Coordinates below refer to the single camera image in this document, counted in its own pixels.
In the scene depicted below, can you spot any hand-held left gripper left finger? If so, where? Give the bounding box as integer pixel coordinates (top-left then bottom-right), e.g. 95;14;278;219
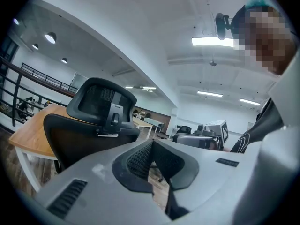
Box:
112;140;155;195

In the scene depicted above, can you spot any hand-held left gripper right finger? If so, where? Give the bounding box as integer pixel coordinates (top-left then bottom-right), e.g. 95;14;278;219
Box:
152;139;200;190

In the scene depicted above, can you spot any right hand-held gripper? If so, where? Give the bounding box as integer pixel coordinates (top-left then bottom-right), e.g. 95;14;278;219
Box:
172;120;230;151

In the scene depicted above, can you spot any black mesh office chair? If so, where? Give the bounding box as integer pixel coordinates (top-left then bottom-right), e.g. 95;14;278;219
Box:
43;77;141;174

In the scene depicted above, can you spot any black background office chair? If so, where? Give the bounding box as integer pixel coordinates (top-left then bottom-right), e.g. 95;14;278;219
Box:
176;125;192;135

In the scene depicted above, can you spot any wooden desk with white legs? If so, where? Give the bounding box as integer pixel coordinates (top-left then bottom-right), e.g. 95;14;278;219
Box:
8;103;99;192

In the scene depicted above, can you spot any white table with light top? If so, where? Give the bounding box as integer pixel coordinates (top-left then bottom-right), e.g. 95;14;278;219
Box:
132;117;155;138

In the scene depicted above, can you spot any person's dark striped clothing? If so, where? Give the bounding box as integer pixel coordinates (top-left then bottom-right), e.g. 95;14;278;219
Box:
230;97;285;154

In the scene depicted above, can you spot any long ceiling light panel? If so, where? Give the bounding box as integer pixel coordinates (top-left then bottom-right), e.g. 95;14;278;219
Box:
191;37;235;47

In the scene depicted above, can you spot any person's head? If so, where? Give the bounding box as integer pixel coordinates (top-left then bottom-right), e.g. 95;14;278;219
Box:
231;3;296;76

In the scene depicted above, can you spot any black metal railing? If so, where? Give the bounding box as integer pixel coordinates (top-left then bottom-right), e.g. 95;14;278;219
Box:
0;55;78;127

